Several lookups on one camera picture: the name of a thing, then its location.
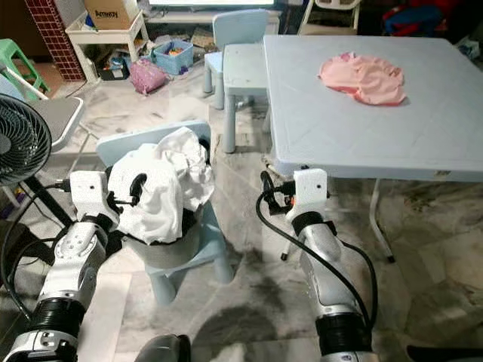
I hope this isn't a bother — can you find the green plastic stool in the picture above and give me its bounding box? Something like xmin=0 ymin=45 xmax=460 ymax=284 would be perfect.
xmin=0 ymin=38 xmax=50 ymax=95

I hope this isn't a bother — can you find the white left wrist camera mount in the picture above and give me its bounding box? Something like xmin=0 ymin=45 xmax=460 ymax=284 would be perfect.
xmin=69 ymin=170 xmax=120 ymax=227

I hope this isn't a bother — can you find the brown printed cardboard box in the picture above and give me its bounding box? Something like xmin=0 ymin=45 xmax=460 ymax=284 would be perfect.
xmin=83 ymin=0 xmax=140 ymax=31

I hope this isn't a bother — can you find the grey robot left leg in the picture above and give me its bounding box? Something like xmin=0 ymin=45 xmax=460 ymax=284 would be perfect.
xmin=136 ymin=336 xmax=193 ymax=362

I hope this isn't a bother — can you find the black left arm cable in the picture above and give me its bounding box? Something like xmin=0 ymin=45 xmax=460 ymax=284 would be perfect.
xmin=2 ymin=185 xmax=76 ymax=318

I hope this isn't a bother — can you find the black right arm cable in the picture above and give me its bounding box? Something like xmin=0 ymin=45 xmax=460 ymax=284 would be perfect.
xmin=255 ymin=170 xmax=380 ymax=325

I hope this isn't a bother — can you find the white side table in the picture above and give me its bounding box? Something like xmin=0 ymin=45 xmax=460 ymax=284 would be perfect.
xmin=66 ymin=11 xmax=150 ymax=82

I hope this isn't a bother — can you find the white shirt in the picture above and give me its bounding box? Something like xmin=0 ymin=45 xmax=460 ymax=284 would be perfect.
xmin=106 ymin=127 xmax=216 ymax=246

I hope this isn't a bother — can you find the pink dotted bag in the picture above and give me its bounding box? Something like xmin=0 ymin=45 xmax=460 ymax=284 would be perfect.
xmin=128 ymin=59 xmax=168 ymax=95

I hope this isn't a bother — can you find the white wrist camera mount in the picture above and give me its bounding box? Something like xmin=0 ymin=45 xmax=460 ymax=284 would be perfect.
xmin=287 ymin=167 xmax=329 ymax=219
xmin=69 ymin=170 xmax=120 ymax=227

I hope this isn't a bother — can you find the red tiled pillar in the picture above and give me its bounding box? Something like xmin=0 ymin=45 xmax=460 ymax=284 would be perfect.
xmin=24 ymin=0 xmax=85 ymax=82

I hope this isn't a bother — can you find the black standing fan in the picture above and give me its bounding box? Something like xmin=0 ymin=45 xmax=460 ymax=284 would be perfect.
xmin=0 ymin=94 xmax=72 ymax=227

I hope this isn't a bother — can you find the grey folding chair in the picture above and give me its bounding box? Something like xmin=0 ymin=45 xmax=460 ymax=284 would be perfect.
xmin=38 ymin=97 xmax=91 ymax=182

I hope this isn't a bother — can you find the blue toy bin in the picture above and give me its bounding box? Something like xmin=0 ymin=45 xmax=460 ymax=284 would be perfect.
xmin=151 ymin=39 xmax=195 ymax=75

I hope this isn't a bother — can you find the pale blue child table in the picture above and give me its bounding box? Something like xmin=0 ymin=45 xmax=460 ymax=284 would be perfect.
xmin=223 ymin=44 xmax=272 ymax=154

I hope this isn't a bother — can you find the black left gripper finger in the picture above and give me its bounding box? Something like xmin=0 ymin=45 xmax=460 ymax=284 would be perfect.
xmin=125 ymin=173 xmax=149 ymax=209

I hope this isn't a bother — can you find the pale blue plastic folding table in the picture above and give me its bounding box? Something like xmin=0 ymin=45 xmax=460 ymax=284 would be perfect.
xmin=263 ymin=34 xmax=483 ymax=263

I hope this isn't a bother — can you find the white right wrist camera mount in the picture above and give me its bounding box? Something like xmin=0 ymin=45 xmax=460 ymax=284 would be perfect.
xmin=287 ymin=167 xmax=329 ymax=219

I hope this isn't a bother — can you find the pink shirt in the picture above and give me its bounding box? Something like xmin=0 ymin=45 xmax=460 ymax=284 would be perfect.
xmin=318 ymin=51 xmax=408 ymax=106

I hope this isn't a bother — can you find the grey laundry basket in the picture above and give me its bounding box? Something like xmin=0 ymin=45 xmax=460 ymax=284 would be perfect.
xmin=125 ymin=230 xmax=201 ymax=271

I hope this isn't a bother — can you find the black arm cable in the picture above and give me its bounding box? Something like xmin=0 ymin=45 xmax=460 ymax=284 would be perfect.
xmin=2 ymin=185 xmax=76 ymax=318
xmin=255 ymin=170 xmax=380 ymax=325

